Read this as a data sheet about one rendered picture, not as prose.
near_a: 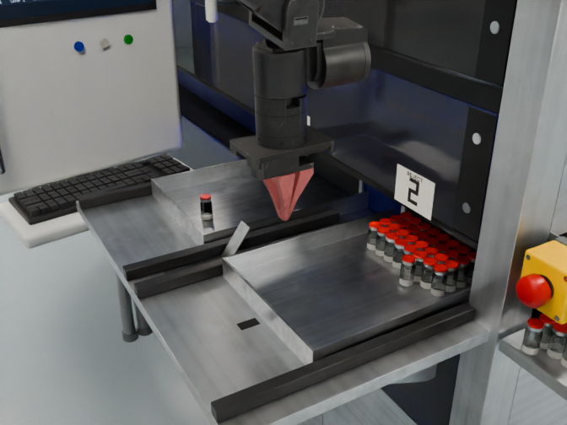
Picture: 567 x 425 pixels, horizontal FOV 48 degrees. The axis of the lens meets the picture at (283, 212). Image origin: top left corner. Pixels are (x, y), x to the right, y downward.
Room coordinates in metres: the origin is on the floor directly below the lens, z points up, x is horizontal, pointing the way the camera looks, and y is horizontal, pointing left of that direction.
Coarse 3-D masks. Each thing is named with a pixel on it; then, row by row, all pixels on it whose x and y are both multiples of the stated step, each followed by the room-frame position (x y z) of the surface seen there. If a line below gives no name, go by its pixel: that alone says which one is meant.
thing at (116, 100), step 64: (0, 0) 1.34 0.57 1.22; (64, 0) 1.43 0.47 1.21; (128, 0) 1.52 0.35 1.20; (0, 64) 1.33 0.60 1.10; (64, 64) 1.42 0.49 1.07; (128, 64) 1.51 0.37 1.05; (0, 128) 1.32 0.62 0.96; (64, 128) 1.40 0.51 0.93; (128, 128) 1.50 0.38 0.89; (0, 192) 1.30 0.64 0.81
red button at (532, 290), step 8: (520, 280) 0.65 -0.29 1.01; (528, 280) 0.64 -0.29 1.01; (536, 280) 0.63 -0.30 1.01; (544, 280) 0.64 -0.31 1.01; (520, 288) 0.64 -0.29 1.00; (528, 288) 0.63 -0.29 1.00; (536, 288) 0.63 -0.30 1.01; (544, 288) 0.63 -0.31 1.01; (520, 296) 0.64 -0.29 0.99; (528, 296) 0.63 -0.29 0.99; (536, 296) 0.62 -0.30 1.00; (544, 296) 0.62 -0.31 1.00; (528, 304) 0.63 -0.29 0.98; (536, 304) 0.62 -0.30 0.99; (544, 304) 0.63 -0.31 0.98
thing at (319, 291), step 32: (352, 224) 0.97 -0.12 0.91; (256, 256) 0.88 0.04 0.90; (288, 256) 0.91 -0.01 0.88; (320, 256) 0.91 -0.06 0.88; (352, 256) 0.91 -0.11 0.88; (256, 288) 0.81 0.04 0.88; (288, 288) 0.81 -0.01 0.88; (320, 288) 0.81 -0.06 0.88; (352, 288) 0.81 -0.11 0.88; (384, 288) 0.81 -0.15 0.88; (416, 288) 0.81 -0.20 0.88; (288, 320) 0.73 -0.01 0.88; (320, 320) 0.73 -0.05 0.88; (352, 320) 0.73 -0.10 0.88; (384, 320) 0.73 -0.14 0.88; (416, 320) 0.71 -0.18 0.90; (320, 352) 0.63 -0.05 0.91
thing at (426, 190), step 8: (400, 168) 0.90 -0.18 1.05; (400, 176) 0.90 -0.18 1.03; (408, 176) 0.88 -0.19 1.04; (416, 176) 0.87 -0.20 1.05; (400, 184) 0.89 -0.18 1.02; (408, 184) 0.88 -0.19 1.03; (424, 184) 0.85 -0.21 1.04; (432, 184) 0.83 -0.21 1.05; (400, 192) 0.89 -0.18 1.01; (424, 192) 0.85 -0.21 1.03; (432, 192) 0.83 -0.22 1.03; (400, 200) 0.89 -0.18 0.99; (416, 200) 0.86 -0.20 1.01; (424, 200) 0.84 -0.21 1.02; (432, 200) 0.83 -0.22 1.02; (416, 208) 0.86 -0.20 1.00; (424, 208) 0.84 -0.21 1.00; (424, 216) 0.84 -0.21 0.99
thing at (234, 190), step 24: (216, 168) 1.21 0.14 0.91; (240, 168) 1.24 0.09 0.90; (168, 192) 1.15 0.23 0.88; (192, 192) 1.15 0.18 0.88; (216, 192) 1.15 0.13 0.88; (240, 192) 1.15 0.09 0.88; (264, 192) 1.15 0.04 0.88; (312, 192) 1.15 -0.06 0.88; (336, 192) 1.15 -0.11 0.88; (360, 192) 1.09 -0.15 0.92; (192, 216) 1.05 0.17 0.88; (216, 216) 1.05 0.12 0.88; (240, 216) 1.05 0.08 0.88; (264, 216) 1.05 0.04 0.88; (216, 240) 0.93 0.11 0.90
